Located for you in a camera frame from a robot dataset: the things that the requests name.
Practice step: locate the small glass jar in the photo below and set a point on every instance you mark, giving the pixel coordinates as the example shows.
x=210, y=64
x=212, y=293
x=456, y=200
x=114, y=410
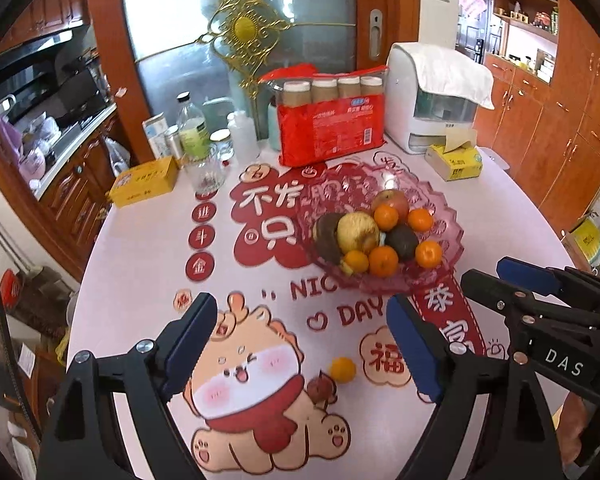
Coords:
x=221, y=145

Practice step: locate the pile of plastic bags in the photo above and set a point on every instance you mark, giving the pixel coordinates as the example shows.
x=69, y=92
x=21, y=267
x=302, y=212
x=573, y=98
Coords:
x=30, y=150

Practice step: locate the yellow tissue box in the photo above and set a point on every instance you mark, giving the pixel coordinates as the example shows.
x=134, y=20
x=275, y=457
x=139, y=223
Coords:
x=455, y=162

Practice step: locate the light blue carton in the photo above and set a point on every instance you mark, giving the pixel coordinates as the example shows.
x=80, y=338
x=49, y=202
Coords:
x=155, y=132

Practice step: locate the gold door ornament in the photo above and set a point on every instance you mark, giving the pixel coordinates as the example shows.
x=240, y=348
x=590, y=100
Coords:
x=242, y=27

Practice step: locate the brown upper kitchen cabinet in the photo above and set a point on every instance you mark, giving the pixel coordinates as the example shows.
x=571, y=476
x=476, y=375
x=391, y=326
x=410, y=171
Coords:
x=45, y=10

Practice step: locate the white plastic bottle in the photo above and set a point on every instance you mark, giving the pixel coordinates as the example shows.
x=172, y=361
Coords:
x=242, y=137

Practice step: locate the red packaged bottle pack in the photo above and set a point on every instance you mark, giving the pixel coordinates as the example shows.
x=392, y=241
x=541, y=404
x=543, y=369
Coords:
x=325, y=132

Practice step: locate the person's right forearm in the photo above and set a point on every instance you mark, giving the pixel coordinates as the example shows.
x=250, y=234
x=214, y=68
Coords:
x=577, y=410

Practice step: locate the dark avocado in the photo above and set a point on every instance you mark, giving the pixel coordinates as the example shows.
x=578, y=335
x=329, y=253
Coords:
x=402, y=242

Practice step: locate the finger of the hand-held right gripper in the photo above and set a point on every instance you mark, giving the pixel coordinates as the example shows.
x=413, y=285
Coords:
x=530, y=277
x=490, y=292

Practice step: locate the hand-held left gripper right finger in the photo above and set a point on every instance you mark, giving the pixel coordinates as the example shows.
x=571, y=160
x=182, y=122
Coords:
x=410, y=340

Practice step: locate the metal can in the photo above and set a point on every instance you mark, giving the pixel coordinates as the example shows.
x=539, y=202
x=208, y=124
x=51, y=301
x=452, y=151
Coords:
x=174, y=147

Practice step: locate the dark entrance door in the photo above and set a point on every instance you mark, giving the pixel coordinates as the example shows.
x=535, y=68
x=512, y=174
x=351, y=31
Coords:
x=472, y=20

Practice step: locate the white countertop appliance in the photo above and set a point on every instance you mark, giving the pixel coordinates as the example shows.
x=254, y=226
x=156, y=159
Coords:
x=405, y=110

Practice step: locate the yellow flat box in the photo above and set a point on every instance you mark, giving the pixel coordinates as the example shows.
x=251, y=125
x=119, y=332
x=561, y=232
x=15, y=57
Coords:
x=145, y=182

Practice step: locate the pink glass fruit plate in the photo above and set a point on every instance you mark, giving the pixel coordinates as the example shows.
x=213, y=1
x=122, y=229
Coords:
x=430, y=195

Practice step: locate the clear bottle yellow label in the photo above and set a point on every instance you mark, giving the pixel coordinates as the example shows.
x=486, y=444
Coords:
x=192, y=130

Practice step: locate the green yellow bag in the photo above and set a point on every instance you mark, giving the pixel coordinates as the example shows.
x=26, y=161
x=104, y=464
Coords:
x=595, y=245

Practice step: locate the red apple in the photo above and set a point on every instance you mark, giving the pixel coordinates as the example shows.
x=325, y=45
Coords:
x=392, y=200

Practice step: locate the white towel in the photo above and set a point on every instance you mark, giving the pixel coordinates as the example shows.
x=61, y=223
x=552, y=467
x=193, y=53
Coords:
x=455, y=72

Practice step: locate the teal cup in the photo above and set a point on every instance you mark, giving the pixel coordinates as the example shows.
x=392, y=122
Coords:
x=274, y=125

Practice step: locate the black range hood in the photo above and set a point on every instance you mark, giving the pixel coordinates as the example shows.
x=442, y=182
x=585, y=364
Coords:
x=25, y=70

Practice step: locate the yellow pear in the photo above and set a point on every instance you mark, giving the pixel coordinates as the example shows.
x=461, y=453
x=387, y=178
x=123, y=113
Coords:
x=358, y=232

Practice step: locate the brown wooden kitchen cabinet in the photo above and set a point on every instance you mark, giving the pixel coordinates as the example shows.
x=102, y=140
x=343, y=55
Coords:
x=70, y=200

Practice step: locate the dark brown banana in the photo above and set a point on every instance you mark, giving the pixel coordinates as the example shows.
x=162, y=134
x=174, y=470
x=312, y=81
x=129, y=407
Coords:
x=327, y=232

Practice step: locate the brown wooden wall cabinet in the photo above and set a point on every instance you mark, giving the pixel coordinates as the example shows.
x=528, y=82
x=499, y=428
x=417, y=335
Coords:
x=555, y=135

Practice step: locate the frosted glass door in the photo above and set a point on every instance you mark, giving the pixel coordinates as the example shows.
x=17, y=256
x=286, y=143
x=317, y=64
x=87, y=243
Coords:
x=180, y=20

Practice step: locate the clear drinking glass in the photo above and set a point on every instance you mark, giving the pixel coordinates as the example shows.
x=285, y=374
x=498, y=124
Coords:
x=205, y=175

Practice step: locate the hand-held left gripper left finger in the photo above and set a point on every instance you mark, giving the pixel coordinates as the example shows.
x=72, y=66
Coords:
x=195, y=330

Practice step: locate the wooden display shelf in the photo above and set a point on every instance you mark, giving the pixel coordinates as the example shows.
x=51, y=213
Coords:
x=525, y=20

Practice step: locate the clear plastic bag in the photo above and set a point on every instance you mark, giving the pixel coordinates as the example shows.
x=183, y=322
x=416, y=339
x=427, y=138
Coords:
x=116, y=155

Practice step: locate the orange mandarin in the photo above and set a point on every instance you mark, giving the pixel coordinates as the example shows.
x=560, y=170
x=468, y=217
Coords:
x=420, y=220
x=386, y=216
x=342, y=370
x=428, y=254
x=383, y=261
x=356, y=261

